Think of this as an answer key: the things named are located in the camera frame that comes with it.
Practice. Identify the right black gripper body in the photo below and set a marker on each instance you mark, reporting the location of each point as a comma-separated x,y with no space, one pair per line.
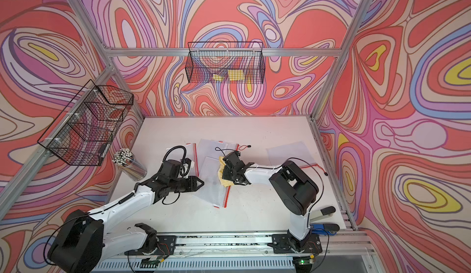
229,175

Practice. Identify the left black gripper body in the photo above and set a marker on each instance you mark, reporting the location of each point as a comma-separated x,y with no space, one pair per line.
181,185

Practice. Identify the yellow microfiber cloth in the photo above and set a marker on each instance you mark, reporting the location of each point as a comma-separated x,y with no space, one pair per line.
224,182

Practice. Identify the clear mesh document bag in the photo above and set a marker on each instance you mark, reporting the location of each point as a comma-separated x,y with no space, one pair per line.
298,151
212,192
191,153
215,149

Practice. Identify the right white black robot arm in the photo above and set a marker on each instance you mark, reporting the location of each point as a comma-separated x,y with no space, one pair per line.
296,190

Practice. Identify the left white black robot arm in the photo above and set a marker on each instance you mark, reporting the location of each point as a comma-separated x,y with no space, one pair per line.
88,238

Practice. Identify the yellow sticky note pad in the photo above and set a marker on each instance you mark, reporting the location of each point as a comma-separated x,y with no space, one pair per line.
236,75

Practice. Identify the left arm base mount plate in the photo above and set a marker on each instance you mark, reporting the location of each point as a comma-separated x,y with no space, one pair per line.
165,245

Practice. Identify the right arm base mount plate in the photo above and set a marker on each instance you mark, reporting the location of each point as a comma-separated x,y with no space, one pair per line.
286,243

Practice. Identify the black wire basket left wall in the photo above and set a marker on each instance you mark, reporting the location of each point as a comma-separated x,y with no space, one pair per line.
84,130

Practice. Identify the black wire basket wall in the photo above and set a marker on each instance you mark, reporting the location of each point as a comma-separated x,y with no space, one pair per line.
84,130
209,61

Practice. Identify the blue black handled tool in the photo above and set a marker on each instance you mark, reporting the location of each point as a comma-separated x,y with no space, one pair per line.
320,221

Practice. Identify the black wire basket back wall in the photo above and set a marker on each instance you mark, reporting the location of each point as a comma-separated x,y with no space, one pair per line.
209,61

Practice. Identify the aluminium front rail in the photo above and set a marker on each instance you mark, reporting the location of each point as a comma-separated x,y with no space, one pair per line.
253,244

